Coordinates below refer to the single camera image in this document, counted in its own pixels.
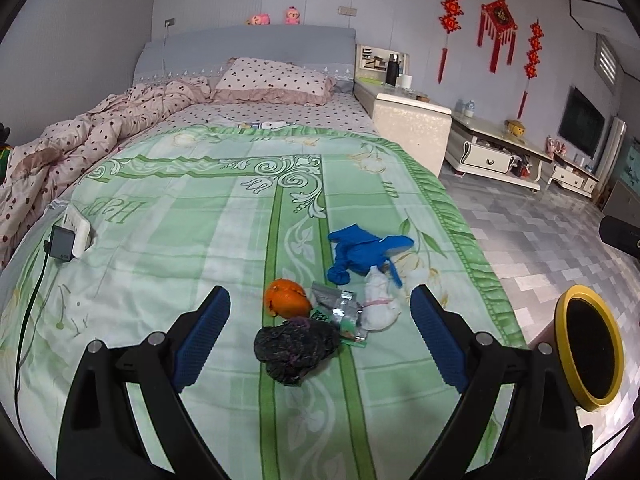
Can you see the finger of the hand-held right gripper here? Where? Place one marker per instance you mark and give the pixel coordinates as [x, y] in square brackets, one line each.
[622, 237]

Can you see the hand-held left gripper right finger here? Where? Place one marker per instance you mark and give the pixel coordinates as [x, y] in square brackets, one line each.
[440, 340]

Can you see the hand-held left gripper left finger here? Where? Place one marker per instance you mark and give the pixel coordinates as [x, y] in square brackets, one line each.
[205, 340]

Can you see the black plastic bag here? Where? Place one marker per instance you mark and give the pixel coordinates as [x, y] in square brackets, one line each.
[292, 347]

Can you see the orange peel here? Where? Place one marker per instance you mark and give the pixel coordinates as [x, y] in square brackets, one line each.
[285, 297]

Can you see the silver foil wrapper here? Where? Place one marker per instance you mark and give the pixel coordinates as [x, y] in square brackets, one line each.
[340, 307]

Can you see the yellow-rimmed trash bin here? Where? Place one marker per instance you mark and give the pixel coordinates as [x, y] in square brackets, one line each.
[595, 350]

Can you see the blue rubber glove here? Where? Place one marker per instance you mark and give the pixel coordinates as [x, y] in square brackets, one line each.
[355, 250]

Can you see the grey cabinet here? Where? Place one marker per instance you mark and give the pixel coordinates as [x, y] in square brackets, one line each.
[622, 200]

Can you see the white television cabinet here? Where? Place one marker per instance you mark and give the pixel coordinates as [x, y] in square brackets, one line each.
[572, 182]

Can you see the white standing air conditioner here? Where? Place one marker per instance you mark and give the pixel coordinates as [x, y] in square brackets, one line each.
[612, 155]

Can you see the pink figurine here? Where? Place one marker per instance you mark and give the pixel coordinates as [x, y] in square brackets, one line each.
[555, 146]

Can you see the green floral blanket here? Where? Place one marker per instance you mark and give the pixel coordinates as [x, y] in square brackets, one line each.
[175, 210]

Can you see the white coffee table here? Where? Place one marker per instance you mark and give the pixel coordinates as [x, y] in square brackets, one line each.
[485, 160]

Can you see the white power strip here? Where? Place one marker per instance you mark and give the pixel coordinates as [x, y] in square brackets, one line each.
[80, 225]

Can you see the black charger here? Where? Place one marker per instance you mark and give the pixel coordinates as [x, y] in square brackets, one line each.
[61, 242]

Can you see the louvred window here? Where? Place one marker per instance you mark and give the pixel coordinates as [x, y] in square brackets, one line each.
[606, 62]

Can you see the white nightstand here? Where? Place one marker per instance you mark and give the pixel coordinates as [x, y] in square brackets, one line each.
[410, 120]

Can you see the white printed packet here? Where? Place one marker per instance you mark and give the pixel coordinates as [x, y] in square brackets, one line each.
[262, 125]

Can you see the pink polka-dot quilt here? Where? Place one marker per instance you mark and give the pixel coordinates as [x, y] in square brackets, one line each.
[100, 130]

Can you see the polka-dot bedsheet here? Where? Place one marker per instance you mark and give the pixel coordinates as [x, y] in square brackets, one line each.
[345, 115]

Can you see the red diamond knot ornament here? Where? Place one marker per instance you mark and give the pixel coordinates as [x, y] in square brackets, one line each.
[497, 12]

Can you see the white cup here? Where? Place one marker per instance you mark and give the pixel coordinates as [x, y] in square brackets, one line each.
[405, 81]

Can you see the pink polka-dot pillow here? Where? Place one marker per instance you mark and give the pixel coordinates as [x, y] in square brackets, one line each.
[275, 80]

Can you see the green printed cloth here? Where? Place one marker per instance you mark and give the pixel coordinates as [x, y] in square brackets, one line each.
[3, 160]

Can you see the black thermos bottle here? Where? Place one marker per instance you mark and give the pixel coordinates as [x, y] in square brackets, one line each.
[392, 69]

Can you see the long red knot ornament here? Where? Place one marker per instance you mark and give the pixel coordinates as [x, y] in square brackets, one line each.
[452, 5]

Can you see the grey upholstered bed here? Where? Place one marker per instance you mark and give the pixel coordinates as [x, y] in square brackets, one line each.
[250, 45]

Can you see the pink plush toy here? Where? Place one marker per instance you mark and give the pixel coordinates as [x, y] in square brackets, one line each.
[292, 16]
[257, 19]

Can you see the wall-mounted television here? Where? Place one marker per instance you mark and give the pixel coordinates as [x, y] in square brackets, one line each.
[581, 122]

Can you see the wall switch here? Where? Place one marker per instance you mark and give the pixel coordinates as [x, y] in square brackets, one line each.
[347, 10]

